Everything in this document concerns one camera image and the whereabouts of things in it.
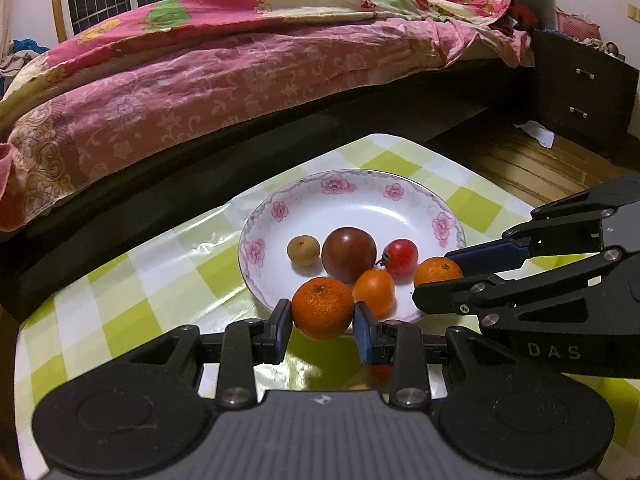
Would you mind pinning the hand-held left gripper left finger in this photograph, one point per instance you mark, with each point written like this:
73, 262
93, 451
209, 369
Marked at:
284, 331

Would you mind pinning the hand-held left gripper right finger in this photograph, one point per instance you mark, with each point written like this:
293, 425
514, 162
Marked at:
365, 336

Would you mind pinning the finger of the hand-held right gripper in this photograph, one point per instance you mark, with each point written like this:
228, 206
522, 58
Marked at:
450, 300
482, 256

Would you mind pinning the small dimpled mandarin orange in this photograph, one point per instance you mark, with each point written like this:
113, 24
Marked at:
438, 271

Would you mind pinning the large dimpled mandarin orange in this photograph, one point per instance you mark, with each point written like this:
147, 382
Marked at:
322, 308

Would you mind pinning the smooth mandarin orange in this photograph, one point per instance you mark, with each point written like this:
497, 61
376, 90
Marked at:
374, 290

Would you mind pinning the red cherry tomato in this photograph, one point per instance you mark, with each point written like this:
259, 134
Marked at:
400, 256
380, 371

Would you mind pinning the dark purple tomato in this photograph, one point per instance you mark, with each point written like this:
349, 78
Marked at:
349, 255

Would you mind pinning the brown longan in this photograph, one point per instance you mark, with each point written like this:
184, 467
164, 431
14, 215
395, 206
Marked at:
357, 386
303, 250

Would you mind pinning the white floral-rimmed plate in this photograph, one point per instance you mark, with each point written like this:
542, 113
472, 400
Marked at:
360, 210

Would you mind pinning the white paper scrap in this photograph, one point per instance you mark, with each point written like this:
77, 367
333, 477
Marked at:
535, 133

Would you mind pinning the green checked plastic tablecloth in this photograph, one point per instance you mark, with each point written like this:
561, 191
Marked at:
125, 310

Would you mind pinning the dark nightstand with drawers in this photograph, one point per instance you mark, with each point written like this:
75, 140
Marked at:
585, 90

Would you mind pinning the red garment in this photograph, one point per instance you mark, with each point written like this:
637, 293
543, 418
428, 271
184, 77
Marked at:
520, 15

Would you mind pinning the pink basket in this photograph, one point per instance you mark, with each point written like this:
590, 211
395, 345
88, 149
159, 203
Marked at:
577, 25

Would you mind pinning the pink floral blanket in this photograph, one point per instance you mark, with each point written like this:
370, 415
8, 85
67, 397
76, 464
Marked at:
200, 85

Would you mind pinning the pile of clothes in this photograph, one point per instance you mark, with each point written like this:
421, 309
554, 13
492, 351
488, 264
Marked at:
17, 62

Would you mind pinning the dark bed frame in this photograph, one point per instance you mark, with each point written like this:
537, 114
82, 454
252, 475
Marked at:
150, 220

